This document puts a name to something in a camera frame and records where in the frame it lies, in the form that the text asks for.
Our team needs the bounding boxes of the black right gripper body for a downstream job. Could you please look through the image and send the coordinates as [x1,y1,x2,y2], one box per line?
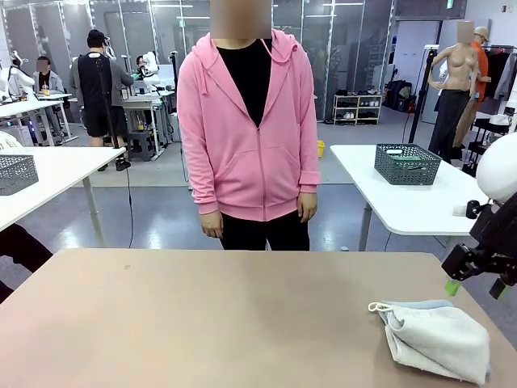
[470,200,517,286]

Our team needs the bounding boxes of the light blue terry towel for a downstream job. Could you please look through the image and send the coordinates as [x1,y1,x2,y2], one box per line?
[379,298,493,375]

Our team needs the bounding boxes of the white terry towel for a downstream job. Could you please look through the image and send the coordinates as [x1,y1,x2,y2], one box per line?
[367,301,492,386]

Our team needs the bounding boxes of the person's right forearm pink sleeve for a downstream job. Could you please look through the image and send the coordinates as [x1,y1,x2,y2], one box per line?
[183,137,221,215]

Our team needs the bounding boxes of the person's left forearm pink sleeve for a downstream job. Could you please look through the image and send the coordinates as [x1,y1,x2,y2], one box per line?
[296,133,322,195]

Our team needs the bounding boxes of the dark grey perforated plastic basket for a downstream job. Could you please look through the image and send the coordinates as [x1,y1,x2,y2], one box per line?
[374,143,443,186]
[0,154,40,196]

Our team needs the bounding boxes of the person's left hand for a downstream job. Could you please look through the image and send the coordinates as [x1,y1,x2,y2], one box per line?
[297,192,318,224]

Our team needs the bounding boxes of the person's right hand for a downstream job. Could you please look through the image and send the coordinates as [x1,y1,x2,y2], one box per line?
[200,210,224,239]

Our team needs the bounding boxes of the white table with curved edge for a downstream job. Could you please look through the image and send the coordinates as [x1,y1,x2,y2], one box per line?
[0,145,127,247]
[330,143,492,251]

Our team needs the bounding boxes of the folded dark green towel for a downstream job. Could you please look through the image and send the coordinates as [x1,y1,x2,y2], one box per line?
[393,156,425,171]

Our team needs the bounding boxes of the mannequin with dark trousers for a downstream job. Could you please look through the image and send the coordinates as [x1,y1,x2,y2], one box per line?
[427,19,481,159]

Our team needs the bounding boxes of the clothes rack with garments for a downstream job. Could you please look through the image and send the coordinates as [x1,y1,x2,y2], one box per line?
[482,44,517,102]

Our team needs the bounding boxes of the black bags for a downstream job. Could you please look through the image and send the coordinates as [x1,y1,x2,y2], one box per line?
[383,79,419,113]

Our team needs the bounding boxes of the mannequin with orange shirt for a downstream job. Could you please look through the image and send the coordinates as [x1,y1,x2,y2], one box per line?
[452,26,492,149]

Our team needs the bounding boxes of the wooden shoe shelf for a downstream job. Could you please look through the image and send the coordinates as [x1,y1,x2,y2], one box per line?
[333,93,383,125]

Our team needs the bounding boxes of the person in pink hoodie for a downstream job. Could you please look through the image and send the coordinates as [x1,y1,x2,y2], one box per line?
[176,0,322,251]

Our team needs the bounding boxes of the black stand pole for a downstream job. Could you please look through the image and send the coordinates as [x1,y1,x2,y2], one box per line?
[169,50,181,118]

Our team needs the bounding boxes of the grey step stool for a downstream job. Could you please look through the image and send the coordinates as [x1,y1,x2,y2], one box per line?
[128,129,157,162]

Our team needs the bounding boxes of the white background desk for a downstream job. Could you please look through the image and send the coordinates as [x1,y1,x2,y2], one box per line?
[0,92,78,146]
[120,86,179,157]

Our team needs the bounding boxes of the seated person with glasses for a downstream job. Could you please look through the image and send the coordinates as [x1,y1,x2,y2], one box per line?
[135,55,157,82]

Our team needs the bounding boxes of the seated person in grey jacket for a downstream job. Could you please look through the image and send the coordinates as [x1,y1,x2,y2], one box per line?
[32,56,65,98]

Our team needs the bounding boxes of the white humanoid robot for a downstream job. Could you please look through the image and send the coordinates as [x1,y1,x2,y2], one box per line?
[0,50,37,104]

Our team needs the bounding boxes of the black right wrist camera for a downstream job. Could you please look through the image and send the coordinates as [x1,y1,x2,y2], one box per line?
[452,200,492,219]

